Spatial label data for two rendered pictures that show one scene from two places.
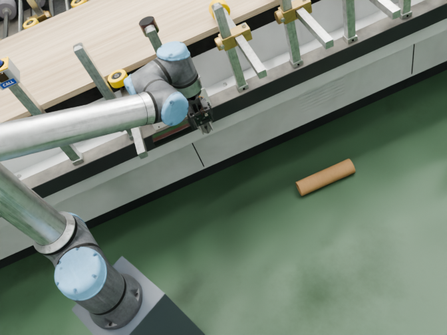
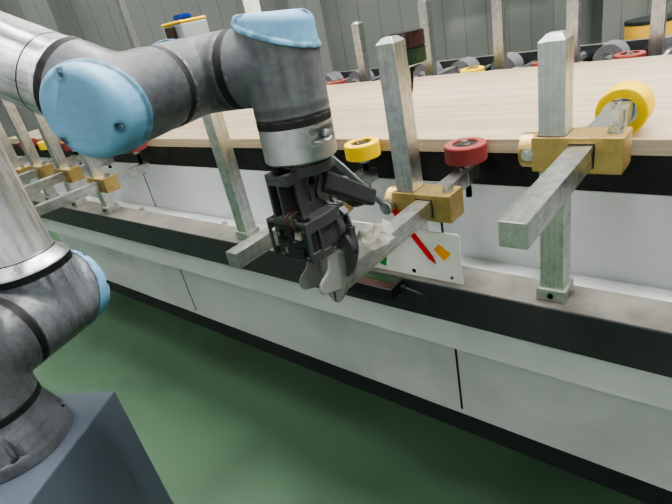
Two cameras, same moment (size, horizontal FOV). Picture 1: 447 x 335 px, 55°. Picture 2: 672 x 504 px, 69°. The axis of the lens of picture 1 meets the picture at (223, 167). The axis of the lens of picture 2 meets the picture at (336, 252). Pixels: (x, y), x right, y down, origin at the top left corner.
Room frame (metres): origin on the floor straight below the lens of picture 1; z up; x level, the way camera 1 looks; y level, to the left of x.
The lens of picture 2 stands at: (0.70, -0.43, 1.19)
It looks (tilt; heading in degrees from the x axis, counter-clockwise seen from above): 26 degrees down; 44
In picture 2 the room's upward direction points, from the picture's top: 13 degrees counter-clockwise
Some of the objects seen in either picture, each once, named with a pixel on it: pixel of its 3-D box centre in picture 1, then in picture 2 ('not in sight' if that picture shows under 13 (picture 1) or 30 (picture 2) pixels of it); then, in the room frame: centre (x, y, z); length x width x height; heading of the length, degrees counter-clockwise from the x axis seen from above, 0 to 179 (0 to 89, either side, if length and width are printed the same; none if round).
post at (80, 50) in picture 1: (109, 96); not in sight; (1.41, 0.29, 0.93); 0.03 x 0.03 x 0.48; 0
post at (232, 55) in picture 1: (233, 57); (555, 204); (1.41, -0.21, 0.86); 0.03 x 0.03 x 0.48; 0
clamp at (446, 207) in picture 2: not in sight; (423, 201); (1.41, 0.01, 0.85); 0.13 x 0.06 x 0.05; 90
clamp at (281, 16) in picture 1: (293, 10); not in sight; (1.41, -0.49, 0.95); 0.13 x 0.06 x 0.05; 90
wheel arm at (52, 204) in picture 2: not in sight; (91, 189); (1.36, 1.25, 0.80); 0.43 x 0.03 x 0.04; 0
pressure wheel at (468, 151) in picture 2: not in sight; (467, 169); (1.55, 0.00, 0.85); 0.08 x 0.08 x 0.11
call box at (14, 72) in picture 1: (5, 74); (188, 39); (1.41, 0.55, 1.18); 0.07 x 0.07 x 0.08; 0
